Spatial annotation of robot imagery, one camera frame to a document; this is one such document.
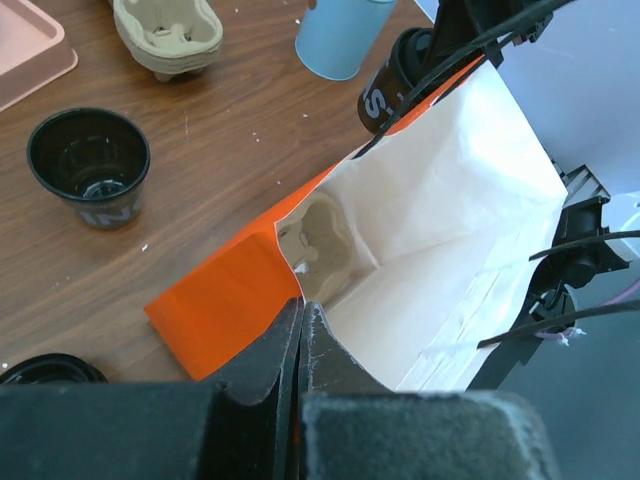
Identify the light blue straw holder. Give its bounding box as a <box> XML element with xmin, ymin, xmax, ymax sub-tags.
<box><xmin>295</xmin><ymin>0</ymin><xmax>396</xmax><ymax>81</ymax></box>

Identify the orange paper bag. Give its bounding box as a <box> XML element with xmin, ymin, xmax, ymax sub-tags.
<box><xmin>145</xmin><ymin>60</ymin><xmax>567</xmax><ymax>391</ymax></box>

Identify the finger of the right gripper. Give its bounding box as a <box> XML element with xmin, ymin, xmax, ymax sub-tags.
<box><xmin>429</xmin><ymin>0</ymin><xmax>505</xmax><ymax>65</ymax></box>

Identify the black cup lid on table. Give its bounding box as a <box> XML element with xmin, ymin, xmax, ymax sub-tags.
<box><xmin>1</xmin><ymin>353</ymin><xmax>108</xmax><ymax>385</ymax></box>

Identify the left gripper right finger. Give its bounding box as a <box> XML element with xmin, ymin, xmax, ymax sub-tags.
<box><xmin>298</xmin><ymin>302</ymin><xmax>560</xmax><ymax>479</ymax></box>

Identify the pink plastic tray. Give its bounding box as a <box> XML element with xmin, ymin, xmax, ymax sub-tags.
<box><xmin>1</xmin><ymin>0</ymin><xmax>78</xmax><ymax>110</ymax></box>

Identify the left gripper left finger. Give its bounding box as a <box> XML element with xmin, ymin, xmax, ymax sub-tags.
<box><xmin>1</xmin><ymin>298</ymin><xmax>304</xmax><ymax>479</ymax></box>

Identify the dark coffee cup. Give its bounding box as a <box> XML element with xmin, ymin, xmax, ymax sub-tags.
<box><xmin>356</xmin><ymin>44</ymin><xmax>436</xmax><ymax>135</ymax></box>
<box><xmin>26</xmin><ymin>107</ymin><xmax>152</xmax><ymax>230</ymax></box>

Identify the black cup lid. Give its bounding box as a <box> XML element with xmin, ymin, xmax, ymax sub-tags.
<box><xmin>1</xmin><ymin>353</ymin><xmax>108</xmax><ymax>385</ymax></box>
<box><xmin>389</xmin><ymin>27</ymin><xmax>434</xmax><ymax>94</ymax></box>

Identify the single cardboard cup carrier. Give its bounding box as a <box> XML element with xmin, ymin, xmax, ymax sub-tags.
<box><xmin>276</xmin><ymin>191</ymin><xmax>356</xmax><ymax>304</ymax></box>

